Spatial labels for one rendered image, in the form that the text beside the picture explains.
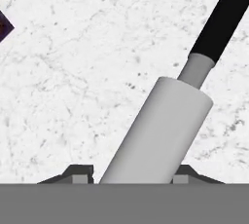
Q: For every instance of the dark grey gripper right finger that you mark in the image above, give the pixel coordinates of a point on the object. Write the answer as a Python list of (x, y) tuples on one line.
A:
[(185, 173)]

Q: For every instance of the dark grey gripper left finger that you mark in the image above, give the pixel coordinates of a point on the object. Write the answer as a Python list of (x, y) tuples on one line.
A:
[(78, 172)]

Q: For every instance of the dark purple object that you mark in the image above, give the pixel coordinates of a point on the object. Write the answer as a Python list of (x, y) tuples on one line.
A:
[(4, 26)]

